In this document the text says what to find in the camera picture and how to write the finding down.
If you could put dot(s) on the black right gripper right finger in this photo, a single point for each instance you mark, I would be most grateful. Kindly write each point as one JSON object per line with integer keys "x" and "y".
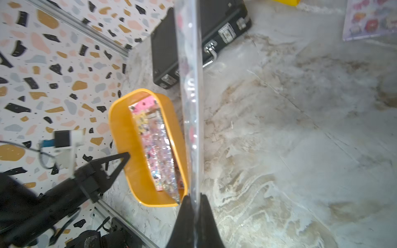
{"x": 208, "y": 234}

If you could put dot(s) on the pink sticker sheet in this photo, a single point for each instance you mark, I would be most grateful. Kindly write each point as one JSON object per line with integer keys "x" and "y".
{"x": 369, "y": 19}

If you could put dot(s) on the black briefcase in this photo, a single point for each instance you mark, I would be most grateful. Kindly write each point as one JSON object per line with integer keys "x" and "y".
{"x": 221, "y": 23}

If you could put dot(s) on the clear sticker sheet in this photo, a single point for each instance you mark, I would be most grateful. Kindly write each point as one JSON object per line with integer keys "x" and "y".
{"x": 189, "y": 93}

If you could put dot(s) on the holographic sticker sheet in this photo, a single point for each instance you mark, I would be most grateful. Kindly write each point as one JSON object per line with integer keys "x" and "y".
{"x": 157, "y": 147}

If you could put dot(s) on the yellow triangle ruler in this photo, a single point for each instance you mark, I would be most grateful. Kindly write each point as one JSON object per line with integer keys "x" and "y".
{"x": 292, "y": 3}

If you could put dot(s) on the yellow storage tray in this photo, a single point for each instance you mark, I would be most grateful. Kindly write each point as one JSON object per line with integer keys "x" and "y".
{"x": 126, "y": 139}

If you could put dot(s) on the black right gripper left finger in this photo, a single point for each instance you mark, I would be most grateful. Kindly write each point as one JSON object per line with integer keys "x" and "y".
{"x": 182, "y": 234}

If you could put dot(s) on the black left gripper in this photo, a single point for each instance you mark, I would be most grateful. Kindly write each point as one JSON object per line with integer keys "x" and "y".
{"x": 25, "y": 216}

